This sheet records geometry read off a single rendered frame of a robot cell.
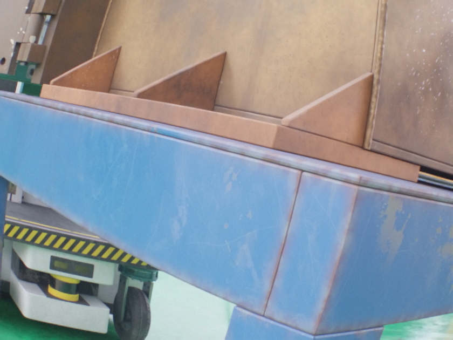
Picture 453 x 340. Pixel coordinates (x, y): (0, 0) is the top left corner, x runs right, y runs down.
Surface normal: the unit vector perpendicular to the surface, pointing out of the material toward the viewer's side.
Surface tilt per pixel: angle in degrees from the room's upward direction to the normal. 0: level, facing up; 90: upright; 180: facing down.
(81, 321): 90
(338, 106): 90
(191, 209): 90
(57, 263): 90
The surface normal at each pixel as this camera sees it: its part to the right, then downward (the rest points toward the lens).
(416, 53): 0.61, 0.17
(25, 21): -0.36, -0.04
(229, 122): -0.77, -0.15
